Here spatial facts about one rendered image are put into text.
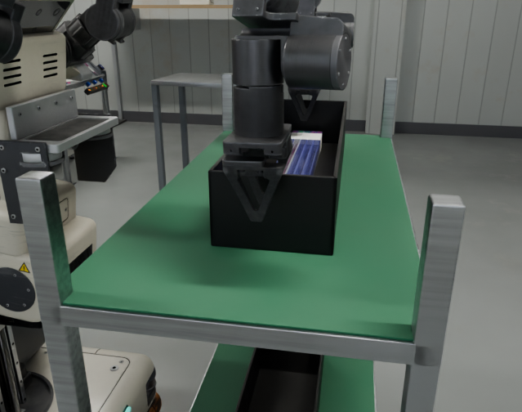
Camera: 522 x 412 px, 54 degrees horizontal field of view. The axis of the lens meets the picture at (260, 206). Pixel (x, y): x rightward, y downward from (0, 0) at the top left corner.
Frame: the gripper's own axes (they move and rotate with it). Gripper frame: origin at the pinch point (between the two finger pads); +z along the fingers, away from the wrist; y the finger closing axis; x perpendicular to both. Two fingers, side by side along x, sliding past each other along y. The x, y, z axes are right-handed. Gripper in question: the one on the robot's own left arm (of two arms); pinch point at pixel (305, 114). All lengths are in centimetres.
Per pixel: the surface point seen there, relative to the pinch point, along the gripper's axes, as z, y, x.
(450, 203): -6, -68, -20
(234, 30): 4, 441, 121
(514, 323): 106, 87, -82
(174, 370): 103, 31, 51
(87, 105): 86, 442, 302
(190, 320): 9, -69, 5
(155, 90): 30, 214, 122
